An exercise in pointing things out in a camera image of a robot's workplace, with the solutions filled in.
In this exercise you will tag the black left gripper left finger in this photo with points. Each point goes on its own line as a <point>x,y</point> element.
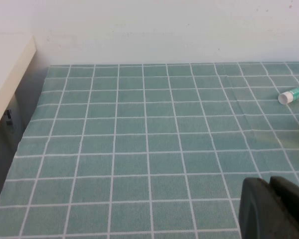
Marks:
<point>256,211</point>

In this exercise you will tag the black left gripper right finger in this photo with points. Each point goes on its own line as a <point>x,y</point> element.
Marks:
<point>296,206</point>

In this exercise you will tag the green white glue stick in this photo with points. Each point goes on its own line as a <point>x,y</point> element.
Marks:
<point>297,91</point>

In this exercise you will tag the green checked tablecloth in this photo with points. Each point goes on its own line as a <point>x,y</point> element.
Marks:
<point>149,149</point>

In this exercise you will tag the black binder clip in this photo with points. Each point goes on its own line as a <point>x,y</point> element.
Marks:
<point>8,113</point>

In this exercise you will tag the white side board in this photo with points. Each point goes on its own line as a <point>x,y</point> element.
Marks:
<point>7,74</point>

